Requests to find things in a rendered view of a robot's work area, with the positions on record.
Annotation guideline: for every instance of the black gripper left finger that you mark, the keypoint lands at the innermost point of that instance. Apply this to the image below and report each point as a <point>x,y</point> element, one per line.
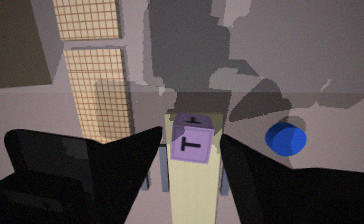
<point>112,174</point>

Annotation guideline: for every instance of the purple labelled cube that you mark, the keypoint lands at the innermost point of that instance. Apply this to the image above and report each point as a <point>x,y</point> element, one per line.
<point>192,137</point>

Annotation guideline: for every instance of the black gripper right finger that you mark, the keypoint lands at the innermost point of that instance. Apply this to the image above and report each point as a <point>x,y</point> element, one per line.
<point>267,192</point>

